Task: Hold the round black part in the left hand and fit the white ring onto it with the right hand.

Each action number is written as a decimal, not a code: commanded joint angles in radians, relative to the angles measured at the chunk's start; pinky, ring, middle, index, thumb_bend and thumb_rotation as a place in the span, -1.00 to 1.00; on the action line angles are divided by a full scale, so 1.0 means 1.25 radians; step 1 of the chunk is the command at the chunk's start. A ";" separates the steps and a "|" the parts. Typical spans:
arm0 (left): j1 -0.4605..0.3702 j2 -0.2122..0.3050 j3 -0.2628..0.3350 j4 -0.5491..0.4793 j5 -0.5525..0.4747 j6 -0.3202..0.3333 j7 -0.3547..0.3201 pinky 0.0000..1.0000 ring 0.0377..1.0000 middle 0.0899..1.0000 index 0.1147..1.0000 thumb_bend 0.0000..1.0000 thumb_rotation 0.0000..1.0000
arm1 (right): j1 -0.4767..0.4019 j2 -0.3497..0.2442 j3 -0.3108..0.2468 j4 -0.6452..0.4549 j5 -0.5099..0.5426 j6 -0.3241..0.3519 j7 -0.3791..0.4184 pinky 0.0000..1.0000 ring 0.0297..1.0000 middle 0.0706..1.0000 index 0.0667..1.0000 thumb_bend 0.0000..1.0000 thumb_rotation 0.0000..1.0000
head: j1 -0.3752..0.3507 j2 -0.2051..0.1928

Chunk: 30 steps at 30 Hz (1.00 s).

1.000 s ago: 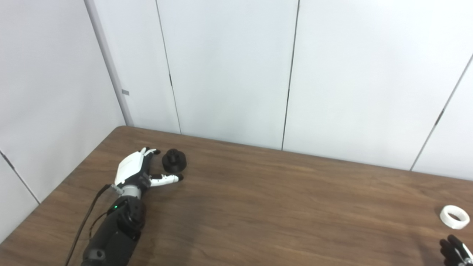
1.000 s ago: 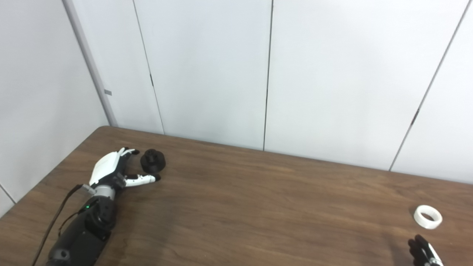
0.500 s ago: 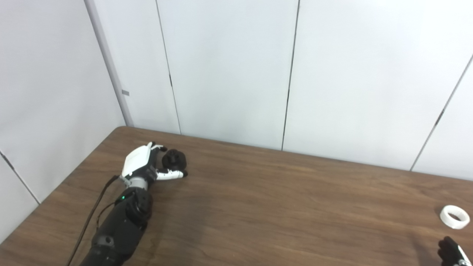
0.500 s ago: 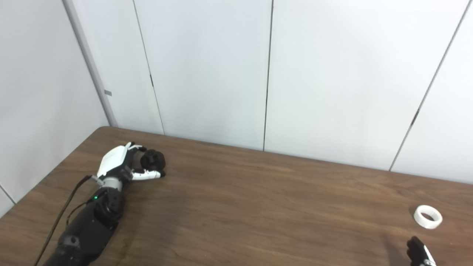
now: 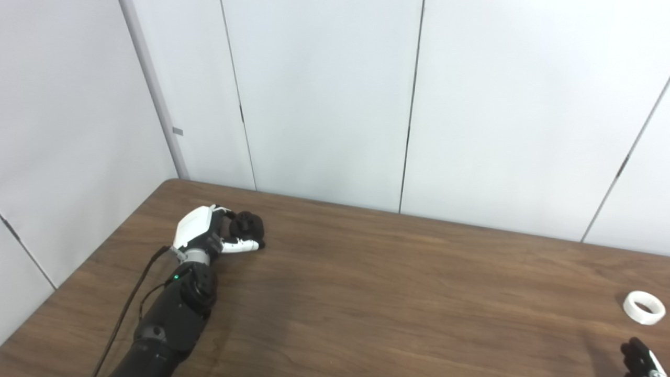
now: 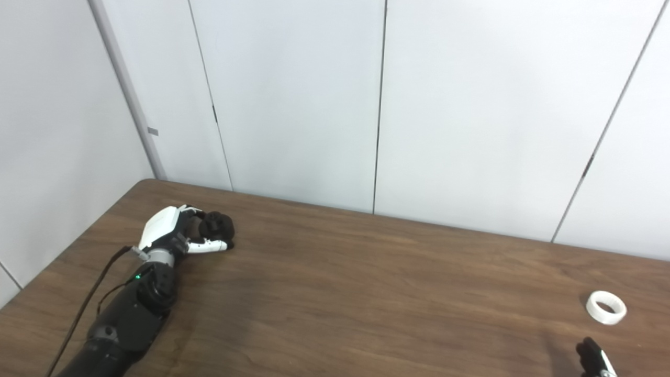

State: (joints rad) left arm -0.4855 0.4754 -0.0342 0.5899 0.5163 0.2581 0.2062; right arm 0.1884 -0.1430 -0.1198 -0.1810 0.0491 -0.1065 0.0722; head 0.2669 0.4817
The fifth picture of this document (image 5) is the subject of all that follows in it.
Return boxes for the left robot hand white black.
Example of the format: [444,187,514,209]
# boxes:
[172,205,265,258]

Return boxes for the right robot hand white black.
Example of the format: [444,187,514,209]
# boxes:
[621,337,668,377]

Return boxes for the white ring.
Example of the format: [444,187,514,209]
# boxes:
[622,291,666,326]

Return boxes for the round black part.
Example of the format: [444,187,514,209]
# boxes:
[229,211,265,249]

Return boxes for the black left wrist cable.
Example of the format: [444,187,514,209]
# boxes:
[92,245,174,377]

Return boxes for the grey wall corner post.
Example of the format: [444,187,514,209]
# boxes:
[119,0,191,180]

